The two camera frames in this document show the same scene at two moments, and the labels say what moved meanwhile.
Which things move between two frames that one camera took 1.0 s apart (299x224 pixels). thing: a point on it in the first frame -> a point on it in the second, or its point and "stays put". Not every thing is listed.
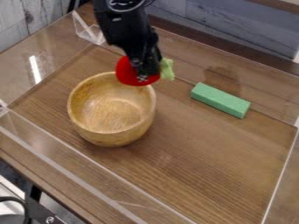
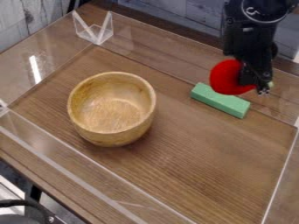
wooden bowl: x=112 y=112 stays put
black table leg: x=36 y=193 stays put
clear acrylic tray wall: x=76 y=177 stays put
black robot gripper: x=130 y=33 -> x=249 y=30
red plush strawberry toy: x=128 y=73 -> x=225 y=77
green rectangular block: x=221 y=100 stays put
